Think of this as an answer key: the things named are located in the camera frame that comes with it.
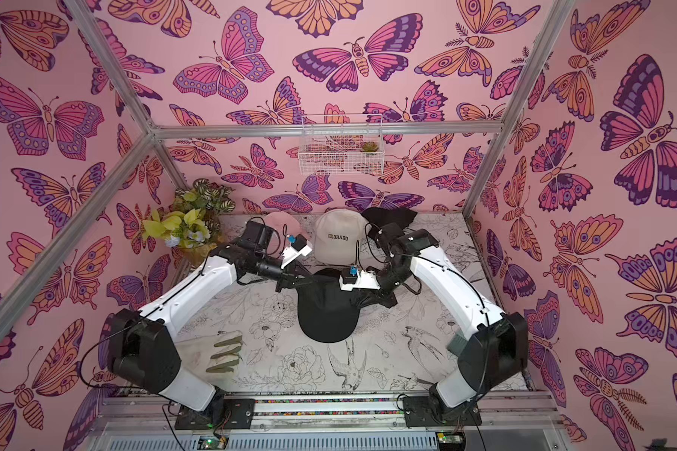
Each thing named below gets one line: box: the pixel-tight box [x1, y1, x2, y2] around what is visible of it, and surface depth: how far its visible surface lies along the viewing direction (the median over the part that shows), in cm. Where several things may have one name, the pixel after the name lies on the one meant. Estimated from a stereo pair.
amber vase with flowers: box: [141, 178, 237, 268], surface depth 92 cm
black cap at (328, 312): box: [297, 267, 380, 343], surface depth 73 cm
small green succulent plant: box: [362, 140, 379, 153], surface depth 95 cm
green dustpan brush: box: [446, 331, 469, 358], surface depth 87 cm
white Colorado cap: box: [314, 208, 368, 266], surface depth 108 cm
